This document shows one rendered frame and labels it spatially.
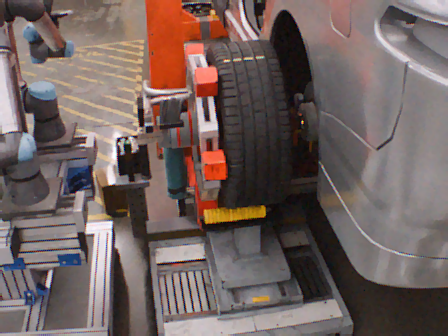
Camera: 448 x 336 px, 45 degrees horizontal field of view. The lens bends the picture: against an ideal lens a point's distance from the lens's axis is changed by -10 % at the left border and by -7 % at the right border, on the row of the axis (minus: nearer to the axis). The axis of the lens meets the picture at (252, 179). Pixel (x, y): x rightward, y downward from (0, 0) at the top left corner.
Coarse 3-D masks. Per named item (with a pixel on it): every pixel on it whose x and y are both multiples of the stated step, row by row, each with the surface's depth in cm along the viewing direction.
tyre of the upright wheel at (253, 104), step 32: (224, 64) 203; (256, 64) 205; (224, 96) 197; (256, 96) 199; (288, 96) 201; (224, 128) 200; (256, 128) 198; (288, 128) 200; (256, 160) 203; (288, 160) 204; (224, 192) 222; (256, 192) 212
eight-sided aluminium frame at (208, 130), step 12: (192, 60) 217; (204, 60) 216; (192, 72) 206; (192, 108) 248; (216, 120) 201; (204, 132) 199; (216, 132) 200; (204, 144) 202; (216, 144) 203; (204, 180) 209; (216, 180) 210; (204, 192) 217; (216, 192) 220
